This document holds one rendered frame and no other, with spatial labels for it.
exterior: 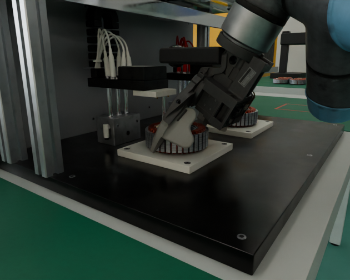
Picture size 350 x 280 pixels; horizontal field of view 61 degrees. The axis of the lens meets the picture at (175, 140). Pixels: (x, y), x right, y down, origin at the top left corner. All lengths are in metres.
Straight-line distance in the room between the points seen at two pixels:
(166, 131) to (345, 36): 0.26
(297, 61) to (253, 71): 5.47
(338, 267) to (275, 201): 1.31
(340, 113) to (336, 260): 1.31
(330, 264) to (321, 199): 1.23
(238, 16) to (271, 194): 0.23
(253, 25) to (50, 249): 0.35
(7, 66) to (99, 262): 0.34
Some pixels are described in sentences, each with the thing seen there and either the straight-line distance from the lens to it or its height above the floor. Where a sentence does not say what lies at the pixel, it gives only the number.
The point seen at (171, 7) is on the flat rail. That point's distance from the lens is 0.67.
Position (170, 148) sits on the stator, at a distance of 0.48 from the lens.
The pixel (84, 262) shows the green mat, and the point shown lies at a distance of 0.31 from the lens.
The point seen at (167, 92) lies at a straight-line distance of 0.53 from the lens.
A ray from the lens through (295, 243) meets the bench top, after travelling 0.35.
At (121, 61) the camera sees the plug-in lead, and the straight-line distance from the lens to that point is 0.58.
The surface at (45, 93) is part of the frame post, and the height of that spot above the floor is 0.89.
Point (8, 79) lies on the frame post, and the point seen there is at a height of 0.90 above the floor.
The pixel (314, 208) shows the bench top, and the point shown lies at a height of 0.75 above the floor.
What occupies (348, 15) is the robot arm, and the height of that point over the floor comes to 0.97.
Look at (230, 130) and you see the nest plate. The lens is 0.66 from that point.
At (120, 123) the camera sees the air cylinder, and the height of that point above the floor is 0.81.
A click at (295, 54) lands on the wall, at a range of 5.91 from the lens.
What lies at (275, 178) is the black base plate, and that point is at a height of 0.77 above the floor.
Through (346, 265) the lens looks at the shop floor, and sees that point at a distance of 1.70.
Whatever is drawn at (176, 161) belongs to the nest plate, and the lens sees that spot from 0.45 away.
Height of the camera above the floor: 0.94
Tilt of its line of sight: 16 degrees down
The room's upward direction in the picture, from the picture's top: straight up
